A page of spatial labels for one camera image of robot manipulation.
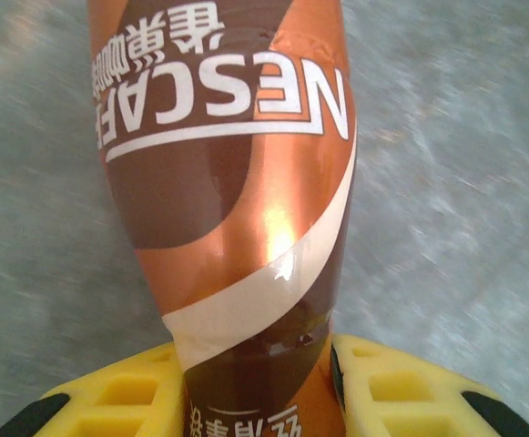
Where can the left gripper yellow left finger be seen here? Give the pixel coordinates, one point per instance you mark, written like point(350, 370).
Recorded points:
point(123, 400)

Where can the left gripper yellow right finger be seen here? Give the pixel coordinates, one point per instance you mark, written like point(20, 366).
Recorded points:
point(405, 400)

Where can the brown Nescafe coffee bottle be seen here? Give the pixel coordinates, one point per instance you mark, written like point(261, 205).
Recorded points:
point(227, 205)

